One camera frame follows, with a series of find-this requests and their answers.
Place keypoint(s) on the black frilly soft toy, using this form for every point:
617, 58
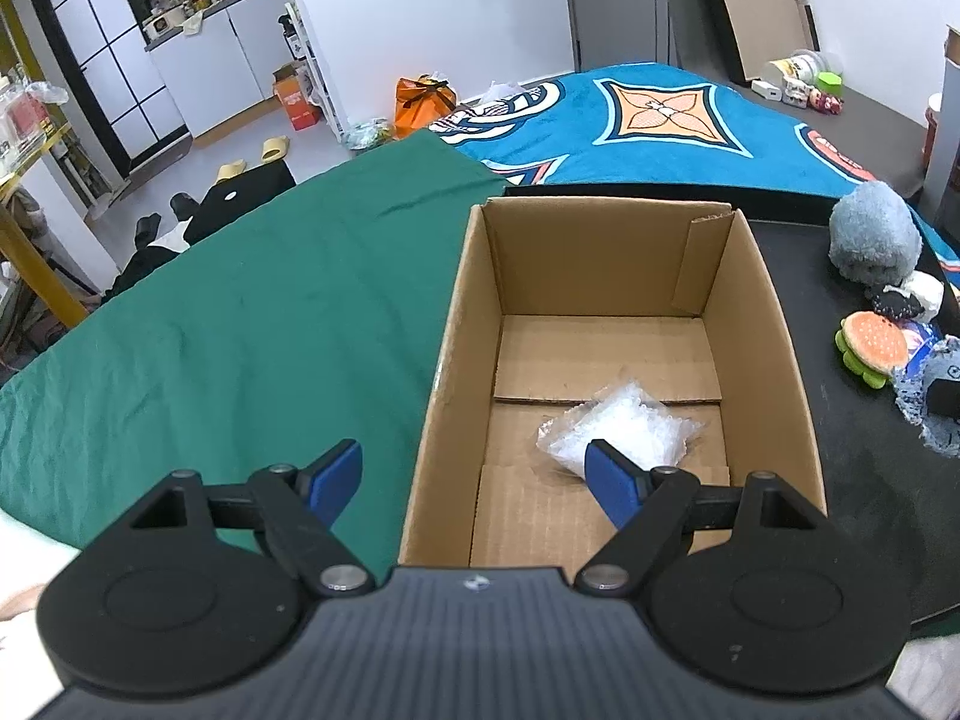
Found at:
892, 305

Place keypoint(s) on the blue printed blanket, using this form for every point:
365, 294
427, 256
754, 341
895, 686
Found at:
675, 142

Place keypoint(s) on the clear crinkled plastic bag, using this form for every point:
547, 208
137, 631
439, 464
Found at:
637, 426

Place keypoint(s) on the small white toy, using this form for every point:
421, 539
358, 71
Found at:
793, 94

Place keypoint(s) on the burger plush toy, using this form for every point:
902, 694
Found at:
874, 341

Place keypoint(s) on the orange cardboard box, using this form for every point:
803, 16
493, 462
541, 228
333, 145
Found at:
296, 101

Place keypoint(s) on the orange bag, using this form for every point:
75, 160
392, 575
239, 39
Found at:
426, 105

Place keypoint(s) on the black framed glass door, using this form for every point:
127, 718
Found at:
105, 52

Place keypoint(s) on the black tray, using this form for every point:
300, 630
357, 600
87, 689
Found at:
840, 450

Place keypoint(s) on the red round toys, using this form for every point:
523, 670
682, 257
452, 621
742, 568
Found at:
825, 100

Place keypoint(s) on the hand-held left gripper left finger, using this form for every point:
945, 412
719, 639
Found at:
339, 474

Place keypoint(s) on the white plush toy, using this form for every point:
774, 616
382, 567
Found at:
926, 294

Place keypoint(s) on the yellow slipper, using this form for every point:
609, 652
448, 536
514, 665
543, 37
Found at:
274, 148
231, 171

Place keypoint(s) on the grey fuzzy plush toy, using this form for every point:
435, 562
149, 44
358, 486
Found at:
874, 232

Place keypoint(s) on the white charger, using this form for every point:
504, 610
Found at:
766, 90

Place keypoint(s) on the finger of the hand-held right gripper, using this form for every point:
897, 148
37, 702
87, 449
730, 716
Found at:
946, 399

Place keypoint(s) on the green container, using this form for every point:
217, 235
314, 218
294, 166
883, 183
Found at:
830, 84

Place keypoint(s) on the grey knitted item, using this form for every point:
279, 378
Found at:
911, 397

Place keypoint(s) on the brown cardboard box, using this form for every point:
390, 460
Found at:
600, 356

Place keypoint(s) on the brown wooden board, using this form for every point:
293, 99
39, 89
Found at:
757, 0

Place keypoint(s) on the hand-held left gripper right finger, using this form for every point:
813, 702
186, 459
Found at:
609, 481

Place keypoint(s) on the green cloth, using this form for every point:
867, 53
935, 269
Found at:
262, 315

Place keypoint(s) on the white cabinet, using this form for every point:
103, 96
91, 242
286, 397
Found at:
217, 60

